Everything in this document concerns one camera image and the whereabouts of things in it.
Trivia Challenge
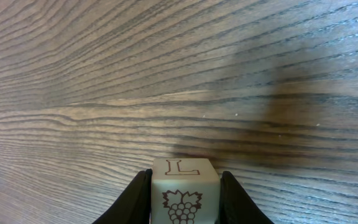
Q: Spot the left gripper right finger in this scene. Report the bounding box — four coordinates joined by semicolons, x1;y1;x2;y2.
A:
216;171;273;224

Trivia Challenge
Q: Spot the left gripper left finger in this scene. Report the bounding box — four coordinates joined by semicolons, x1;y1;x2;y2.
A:
93;169;152;224

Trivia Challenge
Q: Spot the white grapes picture block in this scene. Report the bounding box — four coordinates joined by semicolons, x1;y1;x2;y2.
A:
150;158;221;224

